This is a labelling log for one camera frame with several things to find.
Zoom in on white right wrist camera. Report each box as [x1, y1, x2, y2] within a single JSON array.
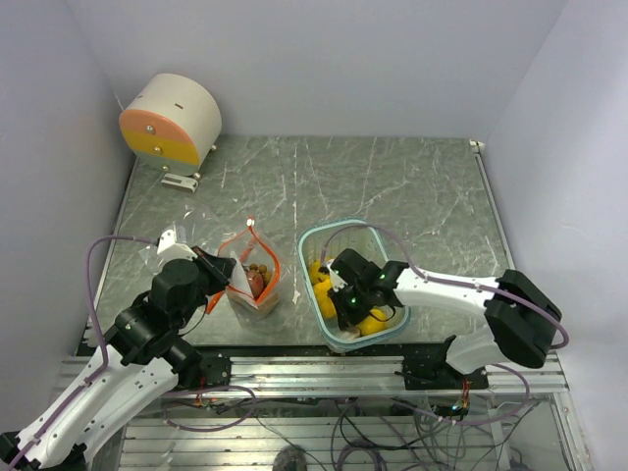
[[326, 264, 346, 291]]

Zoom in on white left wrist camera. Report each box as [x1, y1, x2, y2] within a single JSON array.
[[157, 224, 196, 262]]

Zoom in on clear zip bag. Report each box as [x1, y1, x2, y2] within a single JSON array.
[[142, 208, 233, 329], [217, 217, 286, 330]]

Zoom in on white garlic bulb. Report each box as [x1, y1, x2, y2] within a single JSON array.
[[338, 327, 361, 341]]

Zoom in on aluminium extrusion rail frame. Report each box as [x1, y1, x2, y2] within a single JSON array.
[[63, 350, 590, 471]]

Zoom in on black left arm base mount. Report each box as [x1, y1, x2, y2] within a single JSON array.
[[163, 338, 232, 391]]

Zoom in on small white metal latch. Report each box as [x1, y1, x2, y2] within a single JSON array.
[[161, 173, 198, 193]]

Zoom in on light blue fruit basket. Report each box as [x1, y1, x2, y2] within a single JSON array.
[[297, 218, 410, 353]]

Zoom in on yellow mango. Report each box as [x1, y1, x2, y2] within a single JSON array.
[[307, 260, 329, 286]]

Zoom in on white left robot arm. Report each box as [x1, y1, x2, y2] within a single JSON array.
[[1, 246, 239, 470]]

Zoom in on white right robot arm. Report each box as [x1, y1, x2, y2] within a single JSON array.
[[325, 248, 562, 389]]

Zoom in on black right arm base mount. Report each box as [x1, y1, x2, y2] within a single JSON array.
[[394, 354, 489, 391]]

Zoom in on yellow bell pepper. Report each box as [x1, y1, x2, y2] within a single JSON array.
[[313, 279, 337, 320]]

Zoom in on bunch of brown longans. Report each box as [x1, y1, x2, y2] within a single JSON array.
[[244, 264, 274, 287]]

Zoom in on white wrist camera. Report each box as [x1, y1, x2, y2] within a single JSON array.
[[326, 264, 346, 291], [157, 224, 196, 262]]

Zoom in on tangled cables below table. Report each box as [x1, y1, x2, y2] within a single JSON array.
[[159, 382, 541, 471]]

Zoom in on round white drawer box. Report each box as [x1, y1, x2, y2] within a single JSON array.
[[119, 73, 223, 177]]

